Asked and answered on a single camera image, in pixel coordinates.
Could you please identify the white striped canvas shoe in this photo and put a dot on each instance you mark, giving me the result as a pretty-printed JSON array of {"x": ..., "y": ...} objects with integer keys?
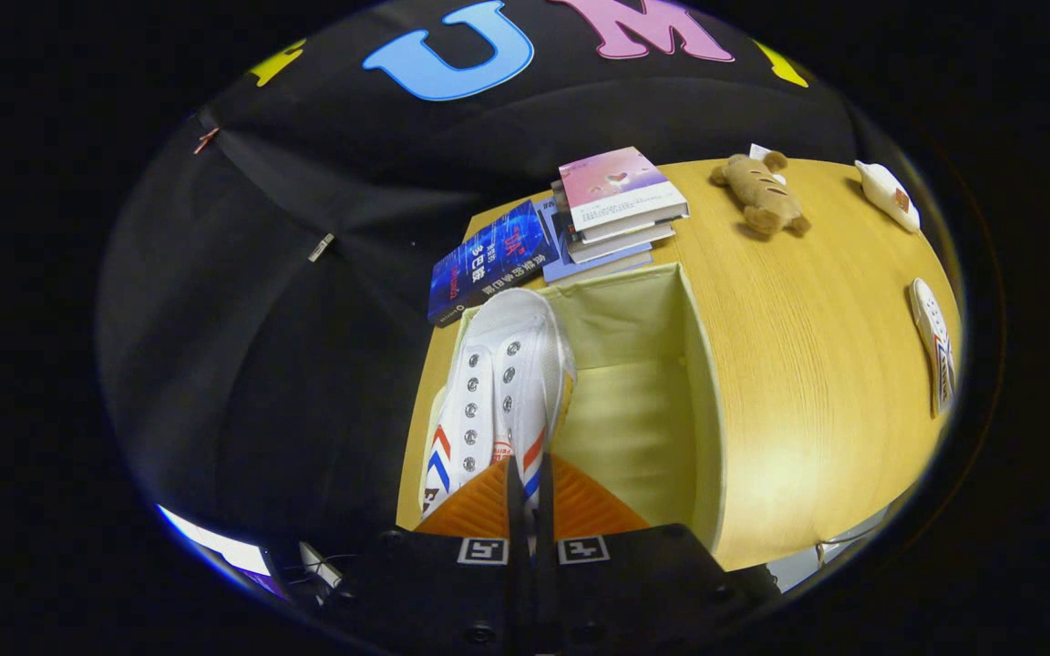
[
  {"x": 931, "y": 328},
  {"x": 498, "y": 364}
]

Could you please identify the white soft toy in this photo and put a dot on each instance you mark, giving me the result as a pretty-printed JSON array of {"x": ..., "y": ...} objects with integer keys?
[{"x": 885, "y": 193}]

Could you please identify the black backdrop cloth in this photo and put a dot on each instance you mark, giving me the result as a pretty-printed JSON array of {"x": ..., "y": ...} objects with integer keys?
[{"x": 261, "y": 364}]

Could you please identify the brown teddy bear plush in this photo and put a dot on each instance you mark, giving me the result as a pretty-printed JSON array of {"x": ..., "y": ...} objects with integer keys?
[{"x": 762, "y": 196}]

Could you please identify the small white device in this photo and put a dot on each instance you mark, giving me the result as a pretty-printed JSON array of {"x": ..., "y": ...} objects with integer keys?
[{"x": 320, "y": 565}]

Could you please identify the dark blue book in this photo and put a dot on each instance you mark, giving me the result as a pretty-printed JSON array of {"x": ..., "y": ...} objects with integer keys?
[{"x": 488, "y": 260}]

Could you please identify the silver cloth clip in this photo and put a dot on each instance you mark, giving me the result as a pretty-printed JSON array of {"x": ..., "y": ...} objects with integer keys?
[{"x": 321, "y": 247}]

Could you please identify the pink cover book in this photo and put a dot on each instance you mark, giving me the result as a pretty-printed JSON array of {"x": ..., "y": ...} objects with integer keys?
[{"x": 616, "y": 187}]

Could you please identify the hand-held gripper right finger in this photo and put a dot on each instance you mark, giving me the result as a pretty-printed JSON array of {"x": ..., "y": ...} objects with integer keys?
[{"x": 545, "y": 583}]

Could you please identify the red cloth clip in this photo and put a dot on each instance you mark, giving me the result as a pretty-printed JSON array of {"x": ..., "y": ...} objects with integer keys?
[{"x": 206, "y": 140}]

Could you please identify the beige fabric storage box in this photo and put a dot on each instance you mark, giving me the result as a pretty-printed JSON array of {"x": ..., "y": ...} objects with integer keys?
[{"x": 634, "y": 428}]

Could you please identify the bright white screen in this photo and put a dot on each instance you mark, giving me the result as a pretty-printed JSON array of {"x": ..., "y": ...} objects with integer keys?
[{"x": 215, "y": 545}]

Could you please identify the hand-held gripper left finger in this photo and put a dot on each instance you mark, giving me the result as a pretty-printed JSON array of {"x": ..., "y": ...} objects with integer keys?
[{"x": 518, "y": 565}]

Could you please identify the white-edged stacked book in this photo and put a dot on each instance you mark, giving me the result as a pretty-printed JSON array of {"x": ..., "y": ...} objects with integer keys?
[{"x": 625, "y": 244}]

